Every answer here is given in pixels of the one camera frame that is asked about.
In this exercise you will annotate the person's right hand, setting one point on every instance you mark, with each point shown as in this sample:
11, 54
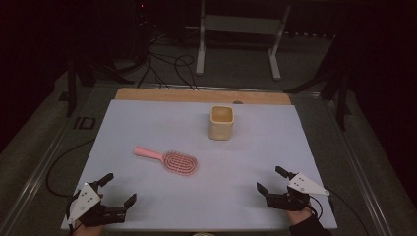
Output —
299, 217

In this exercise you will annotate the yellow square cup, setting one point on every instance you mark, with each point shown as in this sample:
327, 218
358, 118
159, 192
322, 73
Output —
221, 128

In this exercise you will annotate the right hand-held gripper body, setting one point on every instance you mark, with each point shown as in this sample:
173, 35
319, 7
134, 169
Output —
303, 185

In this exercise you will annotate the aluminium rail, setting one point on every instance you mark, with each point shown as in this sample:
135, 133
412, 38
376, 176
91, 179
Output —
360, 183
36, 183

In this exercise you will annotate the person's left hand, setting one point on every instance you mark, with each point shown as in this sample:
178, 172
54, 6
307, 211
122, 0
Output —
87, 231

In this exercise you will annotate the white metal stand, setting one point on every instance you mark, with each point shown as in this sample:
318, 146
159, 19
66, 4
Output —
200, 49

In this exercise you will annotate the black metal stand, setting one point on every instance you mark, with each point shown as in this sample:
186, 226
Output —
71, 88
342, 98

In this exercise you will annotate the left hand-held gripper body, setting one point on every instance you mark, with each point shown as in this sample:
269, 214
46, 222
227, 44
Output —
84, 200

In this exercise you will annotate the pink hairbrush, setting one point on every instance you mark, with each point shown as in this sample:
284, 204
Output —
178, 163

